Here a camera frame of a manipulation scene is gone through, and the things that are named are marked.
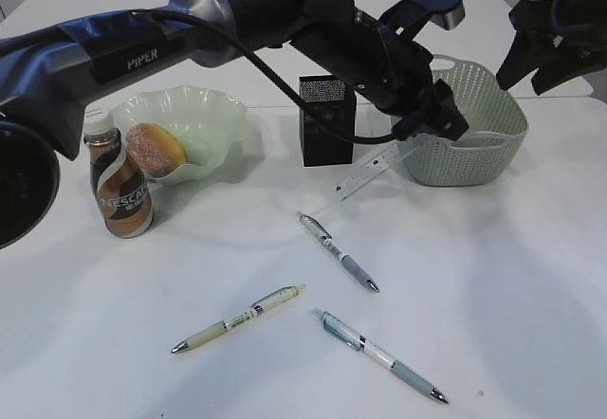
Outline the clear plastic ruler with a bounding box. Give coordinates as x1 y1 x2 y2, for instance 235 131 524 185
335 138 418 201

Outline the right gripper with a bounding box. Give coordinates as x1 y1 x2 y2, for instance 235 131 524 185
496 0 606 96

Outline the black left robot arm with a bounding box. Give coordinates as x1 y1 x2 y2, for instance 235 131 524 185
1 0 469 246

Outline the green woven plastic basket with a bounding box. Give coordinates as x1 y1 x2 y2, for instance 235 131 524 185
398 55 528 188

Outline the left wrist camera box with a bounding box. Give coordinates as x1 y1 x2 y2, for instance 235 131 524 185
405 0 466 30

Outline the brown Nescafe coffee bottle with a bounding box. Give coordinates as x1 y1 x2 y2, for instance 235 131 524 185
83 109 155 239

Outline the green wavy glass plate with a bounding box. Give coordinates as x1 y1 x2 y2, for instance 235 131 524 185
111 85 251 186

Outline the sugared bread bun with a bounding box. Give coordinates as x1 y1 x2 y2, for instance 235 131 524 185
126 123 188 178

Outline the blue clear grey-grip pen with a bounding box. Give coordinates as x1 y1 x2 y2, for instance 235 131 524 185
313 308 450 405

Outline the black mesh pen holder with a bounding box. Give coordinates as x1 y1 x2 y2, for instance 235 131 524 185
299 75 357 167

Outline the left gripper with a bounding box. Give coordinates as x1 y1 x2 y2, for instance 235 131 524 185
331 4 469 141

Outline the grey grip pen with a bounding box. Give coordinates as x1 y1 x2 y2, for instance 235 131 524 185
296 211 379 293

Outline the beige grip pen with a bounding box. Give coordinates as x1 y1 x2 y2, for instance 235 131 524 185
171 284 305 354

